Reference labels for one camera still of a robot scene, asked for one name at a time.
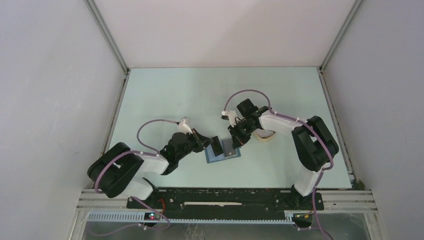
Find blue leather card holder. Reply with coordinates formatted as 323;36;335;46
205;136;241;164

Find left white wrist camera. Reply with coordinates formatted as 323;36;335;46
177;117;193;134

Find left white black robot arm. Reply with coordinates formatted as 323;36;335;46
87;129;224;208

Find white cable duct strip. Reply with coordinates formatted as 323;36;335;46
86;211;294;225

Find aluminium frame rail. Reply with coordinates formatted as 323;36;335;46
76;189;378;214

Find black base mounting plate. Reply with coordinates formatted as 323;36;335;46
144;187;324;220

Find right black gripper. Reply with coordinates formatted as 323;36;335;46
227;120;257;150

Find grey credit card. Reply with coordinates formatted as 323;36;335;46
222;138;237;157

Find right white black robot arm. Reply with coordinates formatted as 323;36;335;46
221;98;340;209

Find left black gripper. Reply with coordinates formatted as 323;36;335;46
176;128;213;161

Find oval wooden tray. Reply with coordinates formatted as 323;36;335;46
253;128;276;142

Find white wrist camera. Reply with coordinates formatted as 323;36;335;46
221;110;238;126
177;117;193;134

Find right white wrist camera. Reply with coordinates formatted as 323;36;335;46
221;110;238;126

